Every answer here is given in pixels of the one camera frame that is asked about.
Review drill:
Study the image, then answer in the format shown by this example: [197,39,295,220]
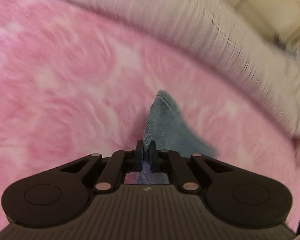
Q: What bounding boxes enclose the blue denim jeans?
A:
[136,89,218,185]

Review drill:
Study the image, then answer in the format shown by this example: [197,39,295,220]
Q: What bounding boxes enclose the pink rose bed blanket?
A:
[0,0,300,231]

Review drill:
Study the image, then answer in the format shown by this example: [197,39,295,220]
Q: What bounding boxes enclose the grey striped quilt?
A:
[69,0,300,138]

